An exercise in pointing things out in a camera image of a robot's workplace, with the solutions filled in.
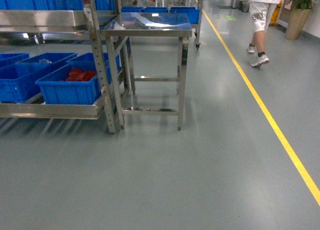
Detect red parts in bin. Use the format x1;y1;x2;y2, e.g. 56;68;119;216
66;68;97;82

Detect steel shelf rack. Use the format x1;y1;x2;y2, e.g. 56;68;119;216
0;0;126;133

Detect small steel table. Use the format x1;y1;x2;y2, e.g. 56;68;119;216
102;13;193;130

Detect blue storage bin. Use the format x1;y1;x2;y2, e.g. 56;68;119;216
0;63;53;103
35;65;101;105

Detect steel trolley with bins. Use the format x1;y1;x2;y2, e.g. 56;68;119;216
121;0;205;50

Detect walking person in white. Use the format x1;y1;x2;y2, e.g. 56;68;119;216
247;0;281;68

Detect tan planter with plant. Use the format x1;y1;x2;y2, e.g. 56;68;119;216
285;0;316;40

